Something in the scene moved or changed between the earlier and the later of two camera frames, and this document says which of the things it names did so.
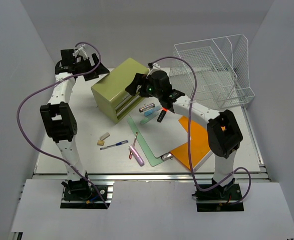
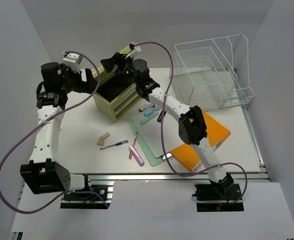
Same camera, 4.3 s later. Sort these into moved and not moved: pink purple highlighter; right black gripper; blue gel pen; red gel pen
Moved: right black gripper
Not moved: blue gel pen; red gel pen; pink purple highlighter
